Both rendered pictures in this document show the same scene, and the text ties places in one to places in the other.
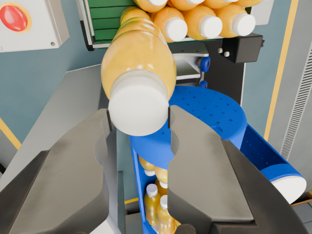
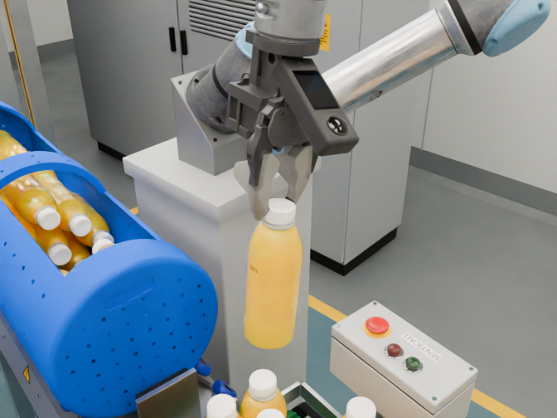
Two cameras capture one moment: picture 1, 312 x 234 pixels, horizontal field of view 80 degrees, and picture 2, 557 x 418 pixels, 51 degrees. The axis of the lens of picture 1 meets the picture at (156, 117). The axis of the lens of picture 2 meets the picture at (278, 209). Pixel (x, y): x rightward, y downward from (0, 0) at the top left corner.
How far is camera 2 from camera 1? 0.61 m
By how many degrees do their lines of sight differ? 44
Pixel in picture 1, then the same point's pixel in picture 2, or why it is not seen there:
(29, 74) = not seen: outside the picture
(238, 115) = (66, 345)
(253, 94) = not seen: outside the picture
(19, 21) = (371, 323)
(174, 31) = (225, 401)
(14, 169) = (302, 226)
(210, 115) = (107, 335)
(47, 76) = not seen: outside the picture
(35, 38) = (354, 323)
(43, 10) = (360, 344)
